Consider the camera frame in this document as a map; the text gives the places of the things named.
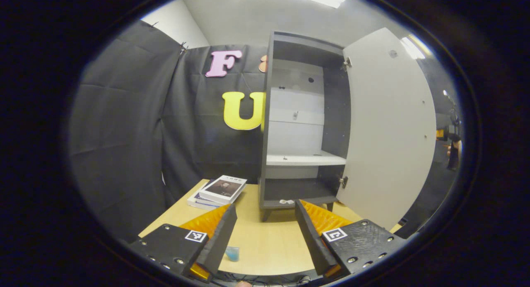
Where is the small ceiling light panel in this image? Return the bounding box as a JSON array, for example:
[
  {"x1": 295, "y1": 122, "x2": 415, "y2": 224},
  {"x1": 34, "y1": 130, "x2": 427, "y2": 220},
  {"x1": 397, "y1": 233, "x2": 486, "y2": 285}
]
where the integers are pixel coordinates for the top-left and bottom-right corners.
[{"x1": 400, "y1": 34, "x2": 434, "y2": 60}]

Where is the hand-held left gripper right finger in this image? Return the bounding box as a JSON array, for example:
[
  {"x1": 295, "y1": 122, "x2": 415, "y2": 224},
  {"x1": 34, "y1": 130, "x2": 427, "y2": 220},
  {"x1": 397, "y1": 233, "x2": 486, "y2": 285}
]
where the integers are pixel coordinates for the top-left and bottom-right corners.
[{"x1": 294, "y1": 199, "x2": 408, "y2": 279}]

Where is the grey cabinet door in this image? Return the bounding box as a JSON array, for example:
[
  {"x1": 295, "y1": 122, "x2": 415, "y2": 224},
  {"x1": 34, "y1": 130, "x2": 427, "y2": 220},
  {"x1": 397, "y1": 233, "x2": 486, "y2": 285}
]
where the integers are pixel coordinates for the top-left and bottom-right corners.
[{"x1": 335, "y1": 27, "x2": 438, "y2": 232}]

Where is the dark grey cabinet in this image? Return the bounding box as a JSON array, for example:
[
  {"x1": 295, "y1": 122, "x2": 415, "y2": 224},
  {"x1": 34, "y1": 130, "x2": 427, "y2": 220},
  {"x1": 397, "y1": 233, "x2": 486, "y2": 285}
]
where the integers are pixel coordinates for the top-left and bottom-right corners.
[{"x1": 259, "y1": 30, "x2": 351, "y2": 222}]

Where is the white and blue book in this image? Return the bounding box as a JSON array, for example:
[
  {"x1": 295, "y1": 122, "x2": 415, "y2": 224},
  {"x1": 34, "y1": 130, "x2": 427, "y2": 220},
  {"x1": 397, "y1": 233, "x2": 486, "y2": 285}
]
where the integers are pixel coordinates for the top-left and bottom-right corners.
[{"x1": 187, "y1": 190, "x2": 226, "y2": 210}]

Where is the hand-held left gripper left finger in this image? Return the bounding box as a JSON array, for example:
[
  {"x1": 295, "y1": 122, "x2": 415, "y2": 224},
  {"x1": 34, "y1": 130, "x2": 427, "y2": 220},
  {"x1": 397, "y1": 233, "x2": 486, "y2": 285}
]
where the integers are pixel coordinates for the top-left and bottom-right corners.
[{"x1": 128, "y1": 203, "x2": 239, "y2": 282}]

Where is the black backdrop cloth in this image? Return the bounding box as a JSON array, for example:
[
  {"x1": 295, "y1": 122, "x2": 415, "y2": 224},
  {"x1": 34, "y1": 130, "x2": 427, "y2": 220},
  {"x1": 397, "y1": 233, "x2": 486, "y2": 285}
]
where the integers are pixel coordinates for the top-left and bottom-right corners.
[{"x1": 68, "y1": 20, "x2": 462, "y2": 243}]

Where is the white cabinet shelf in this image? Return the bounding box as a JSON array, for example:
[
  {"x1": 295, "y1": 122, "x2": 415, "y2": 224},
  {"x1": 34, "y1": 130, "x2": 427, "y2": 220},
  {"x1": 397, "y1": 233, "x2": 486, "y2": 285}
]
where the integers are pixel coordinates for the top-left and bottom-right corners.
[{"x1": 266, "y1": 150, "x2": 347, "y2": 167}]

